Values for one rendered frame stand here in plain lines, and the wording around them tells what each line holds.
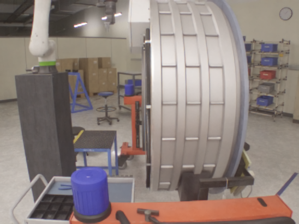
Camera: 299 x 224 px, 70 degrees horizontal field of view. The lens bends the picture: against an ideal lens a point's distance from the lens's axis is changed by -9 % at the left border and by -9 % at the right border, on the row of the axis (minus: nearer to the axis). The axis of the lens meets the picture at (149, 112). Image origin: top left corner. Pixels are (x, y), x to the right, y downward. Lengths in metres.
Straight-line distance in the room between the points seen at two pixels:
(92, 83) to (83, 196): 8.06
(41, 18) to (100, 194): 1.22
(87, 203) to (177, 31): 0.90
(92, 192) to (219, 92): 0.75
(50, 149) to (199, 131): 1.14
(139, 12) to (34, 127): 1.12
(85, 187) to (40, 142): 1.20
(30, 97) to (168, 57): 1.08
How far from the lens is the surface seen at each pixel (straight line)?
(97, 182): 0.72
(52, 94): 1.72
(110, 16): 1.62
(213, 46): 1.24
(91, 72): 8.66
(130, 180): 1.57
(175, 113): 1.12
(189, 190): 1.39
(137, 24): 1.33
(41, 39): 1.64
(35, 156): 1.96
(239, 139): 1.22
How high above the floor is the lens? 1.47
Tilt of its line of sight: 14 degrees down
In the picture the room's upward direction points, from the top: straight up
